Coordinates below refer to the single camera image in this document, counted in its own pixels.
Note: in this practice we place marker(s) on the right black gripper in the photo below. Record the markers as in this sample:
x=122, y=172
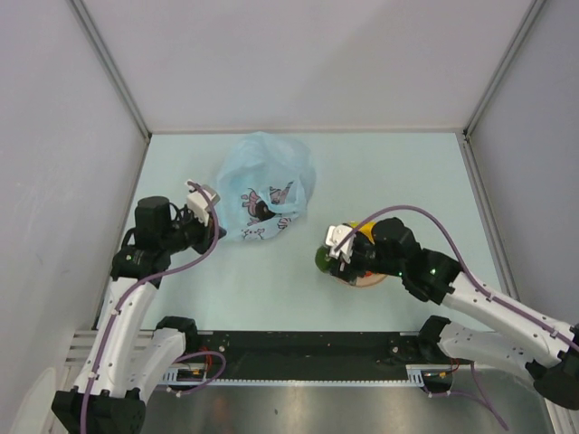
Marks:
x=342, y=269

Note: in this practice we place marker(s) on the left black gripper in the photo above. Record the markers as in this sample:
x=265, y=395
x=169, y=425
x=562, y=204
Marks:
x=207, y=233

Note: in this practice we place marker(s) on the round beige ceramic plate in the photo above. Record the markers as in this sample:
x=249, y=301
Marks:
x=366, y=281

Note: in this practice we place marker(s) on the fake yellow banana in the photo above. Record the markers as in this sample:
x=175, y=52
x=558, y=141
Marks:
x=366, y=229

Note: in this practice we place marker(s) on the fake dark purple plum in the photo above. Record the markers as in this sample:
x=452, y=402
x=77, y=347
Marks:
x=262, y=213

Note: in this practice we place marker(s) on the light blue plastic bag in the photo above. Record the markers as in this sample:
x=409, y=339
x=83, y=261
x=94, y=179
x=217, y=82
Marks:
x=264, y=167

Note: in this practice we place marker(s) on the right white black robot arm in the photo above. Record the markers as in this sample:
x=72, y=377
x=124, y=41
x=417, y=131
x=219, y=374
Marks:
x=432, y=276

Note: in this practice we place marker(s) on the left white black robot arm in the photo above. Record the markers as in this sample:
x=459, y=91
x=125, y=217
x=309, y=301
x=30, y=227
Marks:
x=111, y=392

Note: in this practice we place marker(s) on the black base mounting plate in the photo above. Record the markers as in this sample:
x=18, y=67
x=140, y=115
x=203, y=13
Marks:
x=313, y=358

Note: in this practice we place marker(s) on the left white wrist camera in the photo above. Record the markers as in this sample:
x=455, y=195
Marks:
x=199, y=199

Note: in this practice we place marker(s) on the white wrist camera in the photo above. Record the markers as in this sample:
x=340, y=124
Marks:
x=199, y=199
x=339, y=242

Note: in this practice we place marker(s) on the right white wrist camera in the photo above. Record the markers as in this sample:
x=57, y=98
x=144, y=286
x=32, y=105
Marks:
x=339, y=242

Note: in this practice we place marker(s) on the aluminium front frame rail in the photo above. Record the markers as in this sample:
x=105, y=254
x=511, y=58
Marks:
x=97, y=347

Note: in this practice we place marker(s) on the left aluminium corner post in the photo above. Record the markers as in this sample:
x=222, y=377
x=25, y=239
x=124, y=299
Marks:
x=103, y=54

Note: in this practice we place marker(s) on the aluminium corner post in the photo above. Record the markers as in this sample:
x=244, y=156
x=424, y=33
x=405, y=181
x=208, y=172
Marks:
x=507, y=59
x=103, y=54

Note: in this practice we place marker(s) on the right aluminium corner post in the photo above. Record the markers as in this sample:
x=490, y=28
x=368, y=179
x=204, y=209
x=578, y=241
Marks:
x=507, y=59

